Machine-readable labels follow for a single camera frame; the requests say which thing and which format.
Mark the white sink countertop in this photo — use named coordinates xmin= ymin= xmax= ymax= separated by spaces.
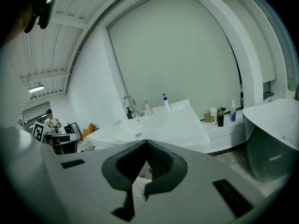
xmin=83 ymin=98 xmax=210 ymax=154

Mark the pale slim bottle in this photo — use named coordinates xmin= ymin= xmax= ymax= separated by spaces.
xmin=142 ymin=97 xmax=154 ymax=116

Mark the fluorescent ceiling light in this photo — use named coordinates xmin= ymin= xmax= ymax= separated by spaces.
xmin=28 ymin=84 xmax=45 ymax=93

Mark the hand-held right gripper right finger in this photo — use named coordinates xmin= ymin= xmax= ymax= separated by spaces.
xmin=137 ymin=139 xmax=267 ymax=224

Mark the blue white tube bottle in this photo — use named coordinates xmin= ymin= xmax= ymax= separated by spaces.
xmin=230 ymin=99 xmax=237 ymax=123

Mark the person's head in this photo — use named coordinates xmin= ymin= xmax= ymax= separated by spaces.
xmin=0 ymin=0 xmax=42 ymax=48

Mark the black white striped blanket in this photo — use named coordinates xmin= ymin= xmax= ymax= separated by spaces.
xmin=76 ymin=140 xmax=97 ymax=153

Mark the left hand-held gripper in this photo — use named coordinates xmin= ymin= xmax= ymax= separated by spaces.
xmin=31 ymin=121 xmax=46 ymax=143

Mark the dark green white bathtub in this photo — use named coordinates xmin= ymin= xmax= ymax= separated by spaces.
xmin=242 ymin=98 xmax=299 ymax=183

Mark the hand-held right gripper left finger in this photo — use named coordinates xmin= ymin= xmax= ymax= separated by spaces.
xmin=41 ymin=139 xmax=148 ymax=224

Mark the dark square bottle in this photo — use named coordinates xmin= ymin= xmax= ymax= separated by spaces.
xmin=217 ymin=110 xmax=225 ymax=127

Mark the white low ledge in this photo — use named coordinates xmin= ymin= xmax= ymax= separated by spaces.
xmin=202 ymin=119 xmax=246 ymax=154

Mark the chrome faucet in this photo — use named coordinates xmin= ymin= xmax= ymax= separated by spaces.
xmin=122 ymin=95 xmax=142 ymax=118

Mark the white blue pump bottle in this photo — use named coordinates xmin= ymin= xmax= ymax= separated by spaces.
xmin=162 ymin=93 xmax=173 ymax=113

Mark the wall mirror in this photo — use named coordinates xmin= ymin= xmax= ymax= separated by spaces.
xmin=107 ymin=0 xmax=241 ymax=130

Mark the black head-mounted camera rig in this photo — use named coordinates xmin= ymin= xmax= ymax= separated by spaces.
xmin=24 ymin=0 xmax=56 ymax=34

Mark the narrow pale roller blind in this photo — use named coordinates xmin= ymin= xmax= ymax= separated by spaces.
xmin=205 ymin=0 xmax=277 ymax=83

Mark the white paper cup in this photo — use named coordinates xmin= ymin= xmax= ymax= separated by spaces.
xmin=209 ymin=107 xmax=218 ymax=126

